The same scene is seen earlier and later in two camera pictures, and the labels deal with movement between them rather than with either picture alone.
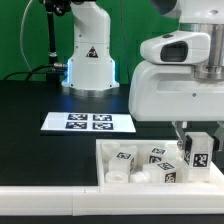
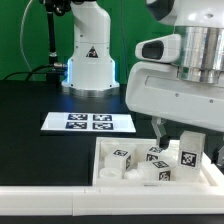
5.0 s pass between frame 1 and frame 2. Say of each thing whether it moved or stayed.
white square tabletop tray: moved
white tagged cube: moved
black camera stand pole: stayed
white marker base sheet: stayed
